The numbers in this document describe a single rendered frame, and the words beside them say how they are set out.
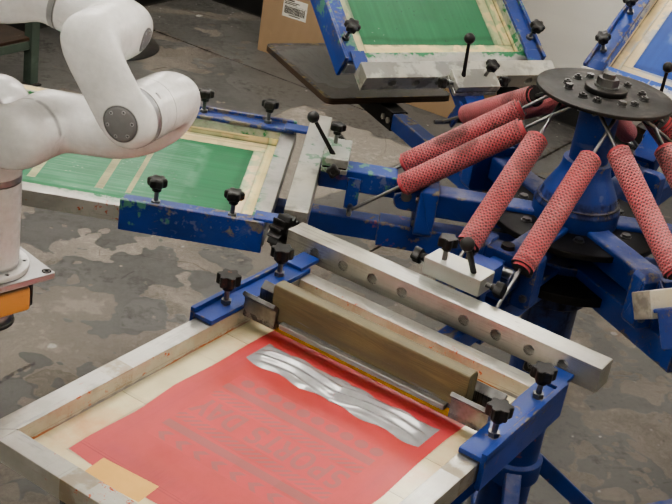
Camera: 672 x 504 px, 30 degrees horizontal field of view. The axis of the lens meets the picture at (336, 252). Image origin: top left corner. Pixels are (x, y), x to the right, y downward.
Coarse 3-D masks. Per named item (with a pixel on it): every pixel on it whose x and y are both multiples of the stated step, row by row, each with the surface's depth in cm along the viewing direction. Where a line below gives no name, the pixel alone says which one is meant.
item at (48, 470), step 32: (320, 288) 239; (192, 320) 221; (224, 320) 224; (384, 320) 232; (160, 352) 211; (448, 352) 226; (480, 352) 226; (96, 384) 200; (128, 384) 206; (512, 384) 220; (32, 416) 190; (64, 416) 195; (0, 448) 184; (32, 448) 183; (32, 480) 182; (64, 480) 177; (96, 480) 178; (448, 480) 190
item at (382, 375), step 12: (288, 324) 224; (300, 336) 222; (312, 336) 222; (324, 348) 219; (336, 348) 219; (348, 360) 217; (360, 360) 217; (372, 372) 215; (384, 372) 214; (396, 384) 212; (408, 384) 212; (420, 396) 210; (432, 396) 210; (444, 408) 209
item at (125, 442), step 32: (288, 352) 223; (192, 384) 210; (224, 384) 211; (288, 384) 214; (128, 416) 199; (160, 416) 200; (96, 448) 191; (128, 448) 192; (160, 448) 193; (160, 480) 186; (192, 480) 187
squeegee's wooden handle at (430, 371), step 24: (288, 288) 222; (288, 312) 223; (312, 312) 220; (336, 312) 217; (336, 336) 218; (360, 336) 215; (384, 336) 213; (384, 360) 214; (408, 360) 211; (432, 360) 208; (432, 384) 210; (456, 384) 207
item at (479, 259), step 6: (474, 258) 248; (480, 258) 249; (486, 258) 249; (480, 264) 246; (486, 264) 247; (492, 264) 247; (498, 264) 247; (492, 270) 245; (498, 270) 247; (498, 276) 248; (456, 288) 236; (468, 294) 238
